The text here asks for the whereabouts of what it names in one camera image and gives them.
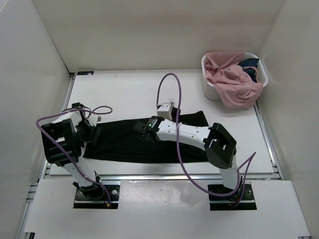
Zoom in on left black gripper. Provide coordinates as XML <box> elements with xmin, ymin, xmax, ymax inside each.
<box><xmin>75</xmin><ymin>120</ymin><xmax>103</xmax><ymax>149</ymax></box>

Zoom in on black trousers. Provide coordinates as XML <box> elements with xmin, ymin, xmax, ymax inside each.
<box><xmin>83</xmin><ymin>111</ymin><xmax>208</xmax><ymax>164</ymax></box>

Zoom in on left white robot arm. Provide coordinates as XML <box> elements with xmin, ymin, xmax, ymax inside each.
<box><xmin>36</xmin><ymin>103</ymin><xmax>106</xmax><ymax>200</ymax></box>

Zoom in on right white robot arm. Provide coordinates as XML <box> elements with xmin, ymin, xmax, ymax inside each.
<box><xmin>133</xmin><ymin>116</ymin><xmax>243</xmax><ymax>201</ymax></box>

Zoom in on pink trousers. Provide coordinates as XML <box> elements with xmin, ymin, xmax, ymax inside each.
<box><xmin>204</xmin><ymin>50</ymin><xmax>264</xmax><ymax>109</ymax></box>

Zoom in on white front cover board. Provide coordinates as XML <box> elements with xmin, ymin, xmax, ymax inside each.
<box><xmin>24</xmin><ymin>179</ymin><xmax>310</xmax><ymax>239</ymax></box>

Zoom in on white plastic basket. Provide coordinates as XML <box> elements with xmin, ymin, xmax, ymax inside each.
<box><xmin>201</xmin><ymin>51</ymin><xmax>269</xmax><ymax>101</ymax></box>

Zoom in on navy blue garment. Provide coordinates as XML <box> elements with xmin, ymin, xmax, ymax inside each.
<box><xmin>238</xmin><ymin>58</ymin><xmax>259</xmax><ymax>83</ymax></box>

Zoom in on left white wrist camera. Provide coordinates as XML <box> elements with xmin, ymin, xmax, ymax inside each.
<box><xmin>88</xmin><ymin>115</ymin><xmax>102</xmax><ymax>126</ymax></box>

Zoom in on aluminium frame rail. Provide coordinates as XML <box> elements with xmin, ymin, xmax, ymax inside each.
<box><xmin>14</xmin><ymin>72</ymin><xmax>312</xmax><ymax>239</ymax></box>

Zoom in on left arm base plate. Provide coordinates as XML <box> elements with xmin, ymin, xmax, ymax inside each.
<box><xmin>73</xmin><ymin>182</ymin><xmax>120</xmax><ymax>209</ymax></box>

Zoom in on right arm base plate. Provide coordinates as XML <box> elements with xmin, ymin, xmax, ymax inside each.
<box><xmin>209</xmin><ymin>183</ymin><xmax>257</xmax><ymax>211</ymax></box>

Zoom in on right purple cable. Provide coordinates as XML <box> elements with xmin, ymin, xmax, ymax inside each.
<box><xmin>156</xmin><ymin>73</ymin><xmax>257</xmax><ymax>197</ymax></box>

